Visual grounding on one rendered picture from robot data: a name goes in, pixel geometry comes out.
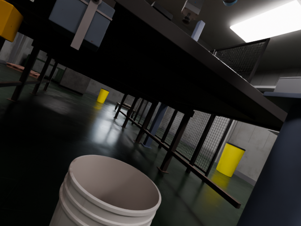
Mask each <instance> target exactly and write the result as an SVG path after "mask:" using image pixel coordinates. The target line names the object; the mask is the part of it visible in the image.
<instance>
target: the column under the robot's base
mask: <svg viewBox="0 0 301 226"><path fill-rule="evenodd" d="M263 96H264V97H266V98H267V99H268V100H269V101H271V102H272V103H274V104H275V105H277V106H278V107H279V108H281V109H282V110H284V111H285V112H286V113H288V114H287V116H286V119H285V121H284V123H283V125H282V127H281V129H280V132H279V134H278V136H277V138H276V140H275V143H274V145H273V147H272V149H271V151H270V154H269V156H268V158H267V160H266V162H265V165H264V167H263V169H262V171H261V173H260V175H259V178H258V179H257V182H256V184H255V186H254V188H253V190H252V192H251V195H250V197H249V199H248V201H247V203H246V206H245V208H244V210H243V212H242V214H241V217H240V219H239V221H238V223H237V225H236V226H301V93H286V92H267V91H265V92H264V94H263Z"/></svg>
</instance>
